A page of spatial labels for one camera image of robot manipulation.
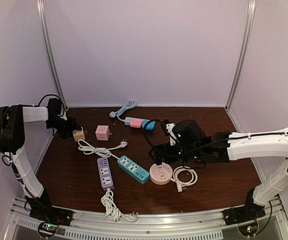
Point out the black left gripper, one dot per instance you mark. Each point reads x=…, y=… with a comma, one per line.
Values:
x=72, y=125

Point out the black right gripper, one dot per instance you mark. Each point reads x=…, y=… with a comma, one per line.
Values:
x=158, y=149

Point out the beige cube socket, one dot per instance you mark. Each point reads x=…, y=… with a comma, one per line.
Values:
x=79, y=134

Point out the pink cube socket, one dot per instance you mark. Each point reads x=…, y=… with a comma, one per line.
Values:
x=103, y=133

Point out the round pink power socket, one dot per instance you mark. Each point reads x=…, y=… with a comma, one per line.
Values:
x=161, y=174

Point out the purple power strip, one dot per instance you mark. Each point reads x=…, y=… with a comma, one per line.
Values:
x=105, y=175

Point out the teal usb power strip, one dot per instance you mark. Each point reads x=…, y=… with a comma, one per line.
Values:
x=133, y=169

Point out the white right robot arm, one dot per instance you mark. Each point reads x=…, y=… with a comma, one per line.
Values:
x=233, y=146

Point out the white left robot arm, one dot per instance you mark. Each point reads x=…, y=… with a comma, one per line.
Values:
x=12, y=139

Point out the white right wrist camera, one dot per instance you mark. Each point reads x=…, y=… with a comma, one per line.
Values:
x=169, y=131

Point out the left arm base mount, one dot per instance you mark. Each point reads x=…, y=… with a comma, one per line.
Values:
x=51, y=219

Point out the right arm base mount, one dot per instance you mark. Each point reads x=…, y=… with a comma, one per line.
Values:
x=245, y=217

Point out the aluminium front rail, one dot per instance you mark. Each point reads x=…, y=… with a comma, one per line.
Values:
x=201, y=225

